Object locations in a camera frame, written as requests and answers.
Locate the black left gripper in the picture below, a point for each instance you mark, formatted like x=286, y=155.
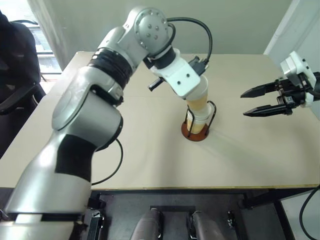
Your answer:
x=196, y=65

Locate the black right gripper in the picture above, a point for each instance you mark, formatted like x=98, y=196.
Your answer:
x=291, y=97

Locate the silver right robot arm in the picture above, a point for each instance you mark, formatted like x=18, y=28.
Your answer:
x=316, y=86

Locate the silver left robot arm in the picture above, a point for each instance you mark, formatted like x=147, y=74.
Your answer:
x=75, y=100

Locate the window with blinds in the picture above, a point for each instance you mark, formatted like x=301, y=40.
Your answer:
x=46, y=50

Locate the dark rounded grey shape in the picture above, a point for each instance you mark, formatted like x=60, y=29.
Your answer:
x=148, y=225
x=207, y=226

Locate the black office chair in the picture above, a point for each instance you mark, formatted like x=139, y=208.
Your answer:
x=17, y=62

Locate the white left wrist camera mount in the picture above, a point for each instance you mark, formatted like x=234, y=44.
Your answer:
x=180, y=72

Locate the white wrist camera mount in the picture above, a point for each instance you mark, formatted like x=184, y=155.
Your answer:
x=180, y=72
x=295, y=66

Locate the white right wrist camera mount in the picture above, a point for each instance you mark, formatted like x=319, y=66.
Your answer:
x=295, y=66

